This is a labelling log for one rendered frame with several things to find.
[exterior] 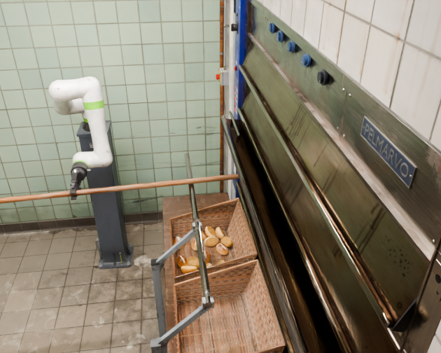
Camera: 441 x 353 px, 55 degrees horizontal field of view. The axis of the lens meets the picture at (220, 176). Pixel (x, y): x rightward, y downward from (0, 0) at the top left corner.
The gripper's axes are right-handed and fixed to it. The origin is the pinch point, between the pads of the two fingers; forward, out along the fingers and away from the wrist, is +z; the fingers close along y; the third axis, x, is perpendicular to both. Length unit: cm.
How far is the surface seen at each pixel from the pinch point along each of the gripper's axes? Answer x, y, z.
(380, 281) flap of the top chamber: -96, -58, 136
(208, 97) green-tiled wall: -88, 0, -124
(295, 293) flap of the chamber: -89, -23, 106
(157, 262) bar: -42, 22, 37
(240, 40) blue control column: -97, -66, -41
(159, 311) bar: -41, 57, 38
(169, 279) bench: -47, 60, 12
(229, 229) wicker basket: -90, 56, -25
